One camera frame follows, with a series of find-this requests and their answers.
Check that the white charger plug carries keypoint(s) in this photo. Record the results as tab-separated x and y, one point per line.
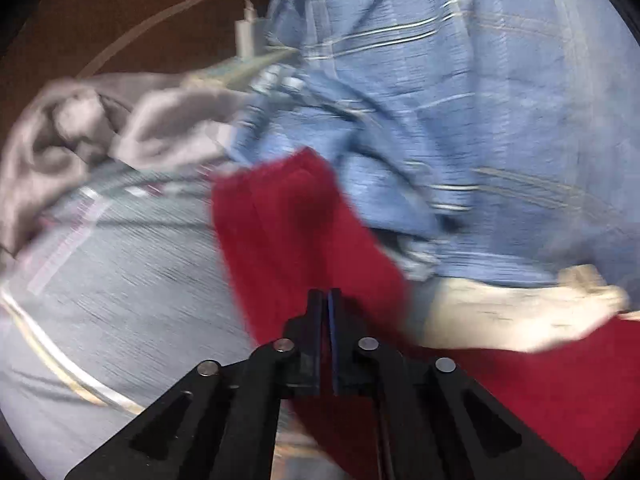
250	35

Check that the blue plaid pillow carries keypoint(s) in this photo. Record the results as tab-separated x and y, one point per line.
498	138

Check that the mauve crumpled cloth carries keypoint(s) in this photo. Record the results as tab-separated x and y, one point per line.
146	121

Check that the red garment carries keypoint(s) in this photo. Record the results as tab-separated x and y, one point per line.
285	229

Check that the brown wooden headboard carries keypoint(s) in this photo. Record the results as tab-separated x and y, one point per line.
61	37

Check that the grey striped duvet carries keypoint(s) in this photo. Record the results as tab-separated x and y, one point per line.
121	293

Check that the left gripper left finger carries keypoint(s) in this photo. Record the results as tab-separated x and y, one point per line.
218	422

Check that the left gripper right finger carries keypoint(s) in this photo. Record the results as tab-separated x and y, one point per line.
433	421

